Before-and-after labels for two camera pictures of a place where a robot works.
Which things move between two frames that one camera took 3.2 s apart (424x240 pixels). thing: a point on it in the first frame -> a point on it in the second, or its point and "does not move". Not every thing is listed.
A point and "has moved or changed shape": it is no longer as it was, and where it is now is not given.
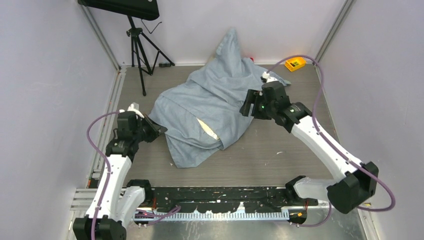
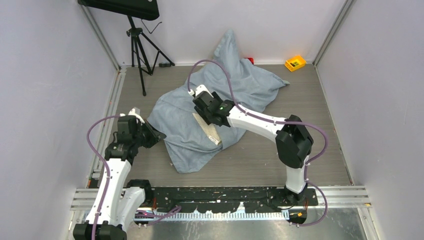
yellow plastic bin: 293,63 does not move
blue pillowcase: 203,115 does not move
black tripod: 134,33 does not move
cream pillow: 206,128 has moved or changed shape
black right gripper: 254,97 -> 203,115
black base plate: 211,199 does not move
